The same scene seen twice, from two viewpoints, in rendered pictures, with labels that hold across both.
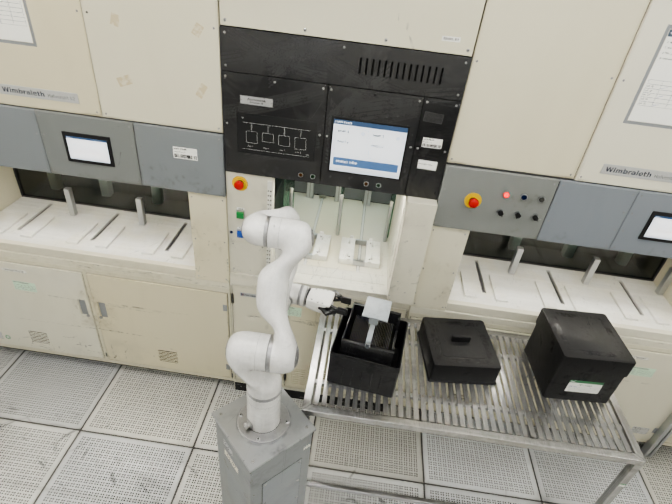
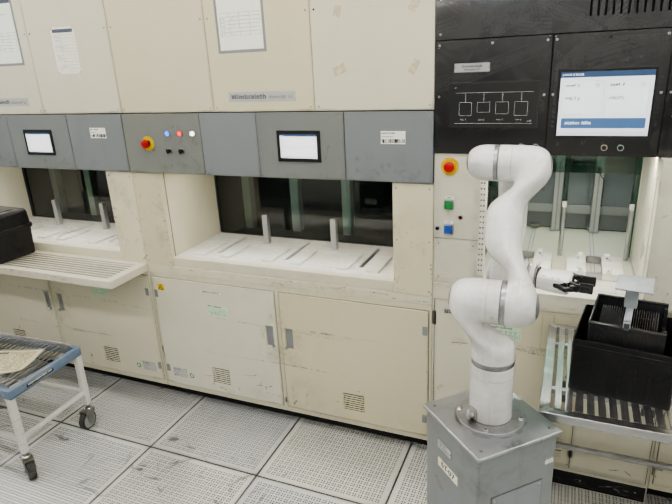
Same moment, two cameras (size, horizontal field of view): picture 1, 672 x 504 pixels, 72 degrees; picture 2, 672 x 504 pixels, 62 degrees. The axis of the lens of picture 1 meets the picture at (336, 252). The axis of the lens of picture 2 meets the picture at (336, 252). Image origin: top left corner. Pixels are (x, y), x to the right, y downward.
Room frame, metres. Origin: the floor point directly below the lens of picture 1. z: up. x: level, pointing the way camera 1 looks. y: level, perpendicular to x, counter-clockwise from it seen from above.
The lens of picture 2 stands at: (-0.39, 0.09, 1.76)
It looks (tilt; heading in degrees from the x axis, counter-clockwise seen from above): 19 degrees down; 21
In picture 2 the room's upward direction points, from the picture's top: 3 degrees counter-clockwise
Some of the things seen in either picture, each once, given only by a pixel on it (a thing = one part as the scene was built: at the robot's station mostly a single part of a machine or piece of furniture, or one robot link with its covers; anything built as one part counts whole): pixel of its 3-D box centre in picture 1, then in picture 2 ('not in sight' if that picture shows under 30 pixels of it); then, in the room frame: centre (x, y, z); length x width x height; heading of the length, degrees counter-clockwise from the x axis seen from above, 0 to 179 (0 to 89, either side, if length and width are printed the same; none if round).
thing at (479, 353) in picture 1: (458, 346); not in sight; (1.46, -0.58, 0.83); 0.29 x 0.29 x 0.13; 5
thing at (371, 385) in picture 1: (368, 350); (624, 353); (1.35, -0.18, 0.85); 0.28 x 0.28 x 0.17; 80
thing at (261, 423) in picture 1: (263, 404); (491, 388); (1.03, 0.19, 0.85); 0.19 x 0.19 x 0.18
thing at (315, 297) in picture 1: (319, 299); (552, 279); (1.39, 0.04, 1.06); 0.11 x 0.10 x 0.07; 80
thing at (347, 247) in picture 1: (359, 251); (593, 265); (2.01, -0.12, 0.89); 0.22 x 0.21 x 0.04; 178
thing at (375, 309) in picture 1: (370, 336); (626, 330); (1.35, -0.18, 0.93); 0.24 x 0.20 x 0.32; 170
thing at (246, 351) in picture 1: (254, 363); (482, 320); (1.03, 0.22, 1.07); 0.19 x 0.12 x 0.24; 88
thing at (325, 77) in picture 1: (332, 221); (553, 234); (2.14, 0.04, 0.98); 0.95 x 0.88 x 1.95; 178
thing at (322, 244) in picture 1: (309, 244); (525, 259); (2.02, 0.15, 0.89); 0.22 x 0.21 x 0.04; 178
